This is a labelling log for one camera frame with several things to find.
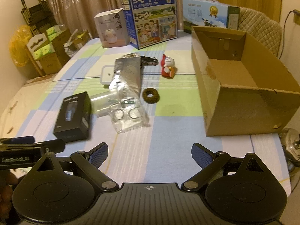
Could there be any clear plastic cup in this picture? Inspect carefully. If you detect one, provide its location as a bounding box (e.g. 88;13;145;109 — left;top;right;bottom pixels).
91;90;119;117

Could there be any red Doraemon figurine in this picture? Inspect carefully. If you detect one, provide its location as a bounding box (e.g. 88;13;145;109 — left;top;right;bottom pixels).
161;54;176;78

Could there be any black toy car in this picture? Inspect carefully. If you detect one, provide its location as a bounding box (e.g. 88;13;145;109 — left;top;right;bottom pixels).
140;56;159;66

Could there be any large brown cardboard box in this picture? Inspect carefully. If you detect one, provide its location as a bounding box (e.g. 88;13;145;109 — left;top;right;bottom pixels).
191;26;299;136

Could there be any brown hair scrunchie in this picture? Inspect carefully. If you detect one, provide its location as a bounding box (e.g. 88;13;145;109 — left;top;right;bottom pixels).
142;88;160;104

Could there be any clear plastic ring package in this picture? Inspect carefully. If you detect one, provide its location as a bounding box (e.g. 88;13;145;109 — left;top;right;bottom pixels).
108;97;149;134

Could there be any quilted beige chair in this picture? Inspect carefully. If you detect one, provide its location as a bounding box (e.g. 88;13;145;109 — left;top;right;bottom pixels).
237;7;283;56

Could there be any white plastic bag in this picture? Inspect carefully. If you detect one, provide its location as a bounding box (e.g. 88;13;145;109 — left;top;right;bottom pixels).
64;29;79;58

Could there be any metal kettle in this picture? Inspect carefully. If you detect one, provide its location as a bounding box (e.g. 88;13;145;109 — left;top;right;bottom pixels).
279;128;300;173

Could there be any light blue milk box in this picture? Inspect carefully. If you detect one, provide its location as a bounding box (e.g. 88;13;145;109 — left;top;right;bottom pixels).
183;0;240;33

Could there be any wall power socket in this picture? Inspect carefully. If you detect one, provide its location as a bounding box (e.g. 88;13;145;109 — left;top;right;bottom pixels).
293;9;300;26

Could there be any blue milk carton box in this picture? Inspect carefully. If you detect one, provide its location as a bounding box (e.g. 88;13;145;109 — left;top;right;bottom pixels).
121;0;177;49

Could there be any black folding cart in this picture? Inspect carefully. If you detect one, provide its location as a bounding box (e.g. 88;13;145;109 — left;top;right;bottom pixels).
21;0;57;36

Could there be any tissue cardboard box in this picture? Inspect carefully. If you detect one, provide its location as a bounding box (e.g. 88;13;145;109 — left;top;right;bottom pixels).
26;25;71;75

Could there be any white square night light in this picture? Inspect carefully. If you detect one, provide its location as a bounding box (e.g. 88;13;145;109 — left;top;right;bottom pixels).
100;65;114;85

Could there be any plaid bed sheet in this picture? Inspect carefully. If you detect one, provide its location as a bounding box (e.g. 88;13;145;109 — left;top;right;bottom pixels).
1;32;291;194

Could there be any yellow plastic bag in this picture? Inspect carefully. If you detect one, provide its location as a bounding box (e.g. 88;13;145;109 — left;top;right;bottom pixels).
9;25;33;67

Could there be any black product box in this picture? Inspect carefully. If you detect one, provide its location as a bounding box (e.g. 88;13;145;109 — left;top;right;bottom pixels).
53;92;92;143

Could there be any silver foil bag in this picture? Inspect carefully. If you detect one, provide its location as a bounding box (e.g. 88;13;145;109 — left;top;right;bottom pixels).
109;56;141;97

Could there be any white humidifier box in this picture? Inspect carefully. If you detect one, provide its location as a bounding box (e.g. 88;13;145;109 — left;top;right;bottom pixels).
94;8;129;48

